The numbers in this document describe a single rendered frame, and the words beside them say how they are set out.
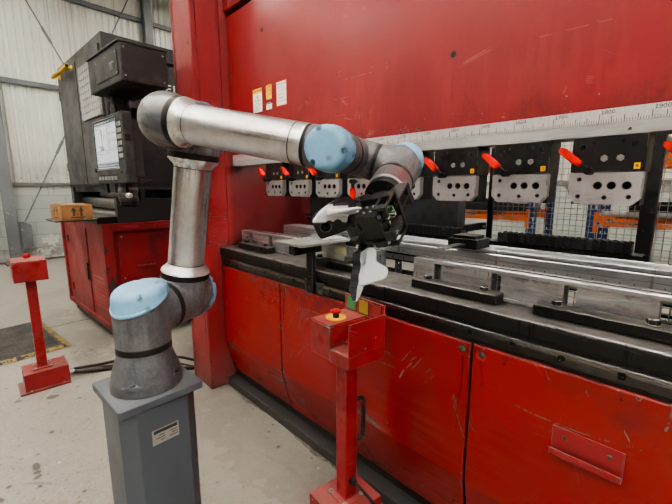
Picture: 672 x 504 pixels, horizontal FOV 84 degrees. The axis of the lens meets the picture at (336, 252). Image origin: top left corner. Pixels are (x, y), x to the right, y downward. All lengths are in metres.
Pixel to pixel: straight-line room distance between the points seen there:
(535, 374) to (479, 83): 0.83
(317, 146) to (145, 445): 0.72
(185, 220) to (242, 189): 1.43
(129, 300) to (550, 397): 1.03
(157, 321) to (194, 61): 1.68
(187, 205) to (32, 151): 7.17
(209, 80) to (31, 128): 5.96
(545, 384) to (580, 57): 0.82
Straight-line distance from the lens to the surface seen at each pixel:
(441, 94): 1.34
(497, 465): 1.33
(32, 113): 8.12
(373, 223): 0.59
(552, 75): 1.20
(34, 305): 2.91
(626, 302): 1.17
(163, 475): 1.04
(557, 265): 1.46
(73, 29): 8.59
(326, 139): 0.62
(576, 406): 1.15
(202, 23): 2.42
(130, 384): 0.95
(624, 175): 1.12
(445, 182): 1.28
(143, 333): 0.91
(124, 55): 2.37
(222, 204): 2.30
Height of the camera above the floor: 1.22
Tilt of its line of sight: 10 degrees down
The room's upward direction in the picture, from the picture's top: straight up
